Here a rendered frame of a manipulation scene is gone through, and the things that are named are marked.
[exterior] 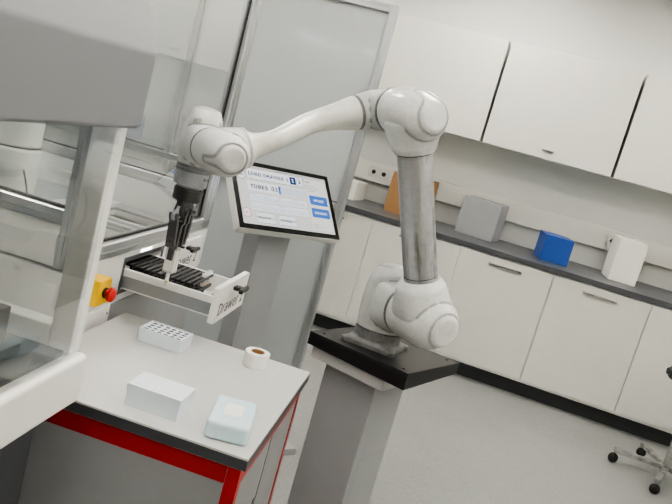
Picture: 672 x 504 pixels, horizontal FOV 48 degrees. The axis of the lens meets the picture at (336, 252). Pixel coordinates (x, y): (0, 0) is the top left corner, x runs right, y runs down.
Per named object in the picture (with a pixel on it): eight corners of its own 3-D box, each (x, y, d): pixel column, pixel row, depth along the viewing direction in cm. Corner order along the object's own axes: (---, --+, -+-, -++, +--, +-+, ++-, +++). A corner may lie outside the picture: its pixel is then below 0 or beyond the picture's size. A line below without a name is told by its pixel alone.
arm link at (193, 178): (216, 170, 201) (211, 191, 202) (185, 160, 203) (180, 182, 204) (203, 170, 192) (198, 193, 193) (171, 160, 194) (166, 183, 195)
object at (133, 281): (236, 299, 241) (240, 281, 240) (209, 317, 216) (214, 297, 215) (122, 263, 246) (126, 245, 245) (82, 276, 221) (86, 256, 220)
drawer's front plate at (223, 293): (241, 304, 242) (250, 272, 240) (211, 325, 214) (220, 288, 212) (236, 302, 243) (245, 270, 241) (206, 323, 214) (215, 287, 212)
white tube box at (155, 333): (190, 346, 210) (193, 333, 209) (178, 353, 202) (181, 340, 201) (150, 332, 212) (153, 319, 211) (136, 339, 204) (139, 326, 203)
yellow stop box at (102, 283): (110, 303, 202) (115, 278, 201) (97, 308, 195) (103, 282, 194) (92, 297, 203) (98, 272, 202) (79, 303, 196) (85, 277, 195)
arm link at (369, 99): (344, 88, 219) (368, 91, 208) (396, 79, 227) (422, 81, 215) (349, 133, 223) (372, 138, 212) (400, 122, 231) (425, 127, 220)
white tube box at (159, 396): (190, 409, 171) (196, 388, 170) (175, 422, 162) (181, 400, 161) (139, 391, 173) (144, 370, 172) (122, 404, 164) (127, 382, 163)
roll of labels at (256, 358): (266, 362, 213) (269, 349, 212) (267, 372, 206) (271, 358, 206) (242, 357, 212) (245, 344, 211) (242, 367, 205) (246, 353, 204)
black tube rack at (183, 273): (209, 293, 238) (213, 274, 237) (188, 305, 221) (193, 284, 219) (144, 273, 241) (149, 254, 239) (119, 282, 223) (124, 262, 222)
